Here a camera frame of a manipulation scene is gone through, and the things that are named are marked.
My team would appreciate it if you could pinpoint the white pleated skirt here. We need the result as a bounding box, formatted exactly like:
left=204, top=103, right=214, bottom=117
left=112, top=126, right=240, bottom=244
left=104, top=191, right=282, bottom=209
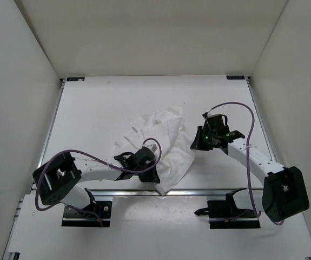
left=114, top=106, right=195, bottom=195

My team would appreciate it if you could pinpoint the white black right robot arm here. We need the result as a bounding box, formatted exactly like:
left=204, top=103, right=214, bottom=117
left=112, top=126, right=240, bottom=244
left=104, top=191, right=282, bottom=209
left=190, top=113, right=309, bottom=223

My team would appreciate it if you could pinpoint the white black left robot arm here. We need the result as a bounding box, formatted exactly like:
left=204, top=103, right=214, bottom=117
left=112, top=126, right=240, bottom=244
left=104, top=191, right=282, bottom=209
left=32, top=146, right=161, bottom=216

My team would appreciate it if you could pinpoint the dark label sticker right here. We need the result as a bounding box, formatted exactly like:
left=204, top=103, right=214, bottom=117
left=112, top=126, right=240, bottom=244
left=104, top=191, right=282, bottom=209
left=226, top=75, right=245, bottom=80

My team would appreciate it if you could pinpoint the dark label sticker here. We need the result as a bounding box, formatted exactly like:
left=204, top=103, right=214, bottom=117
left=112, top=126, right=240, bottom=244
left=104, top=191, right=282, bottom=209
left=226, top=75, right=245, bottom=80
left=66, top=77, right=85, bottom=82

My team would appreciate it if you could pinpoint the dark label sticker left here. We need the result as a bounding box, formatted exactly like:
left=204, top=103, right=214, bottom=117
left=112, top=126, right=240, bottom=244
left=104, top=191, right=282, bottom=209
left=66, top=77, right=85, bottom=82

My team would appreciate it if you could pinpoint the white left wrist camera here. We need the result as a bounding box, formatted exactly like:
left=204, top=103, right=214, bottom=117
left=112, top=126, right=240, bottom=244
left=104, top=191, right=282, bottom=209
left=146, top=144, right=158, bottom=153

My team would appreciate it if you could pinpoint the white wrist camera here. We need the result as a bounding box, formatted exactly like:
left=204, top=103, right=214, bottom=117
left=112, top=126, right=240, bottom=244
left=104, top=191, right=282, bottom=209
left=146, top=144, right=158, bottom=153
left=202, top=111, right=213, bottom=120

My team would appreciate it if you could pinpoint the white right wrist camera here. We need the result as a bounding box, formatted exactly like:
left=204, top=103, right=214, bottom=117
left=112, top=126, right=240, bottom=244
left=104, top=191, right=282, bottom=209
left=202, top=111, right=213, bottom=120

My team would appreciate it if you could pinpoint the aluminium table rail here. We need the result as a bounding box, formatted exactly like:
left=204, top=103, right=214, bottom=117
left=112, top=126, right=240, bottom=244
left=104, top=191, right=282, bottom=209
left=89, top=188, right=235, bottom=197

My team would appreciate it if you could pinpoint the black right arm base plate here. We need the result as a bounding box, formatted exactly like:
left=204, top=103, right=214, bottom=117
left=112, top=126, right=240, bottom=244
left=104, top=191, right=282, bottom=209
left=194, top=200, right=261, bottom=230

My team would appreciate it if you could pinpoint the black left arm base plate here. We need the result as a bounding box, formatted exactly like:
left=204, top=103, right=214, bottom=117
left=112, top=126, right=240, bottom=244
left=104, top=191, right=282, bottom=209
left=62, top=199, right=113, bottom=228

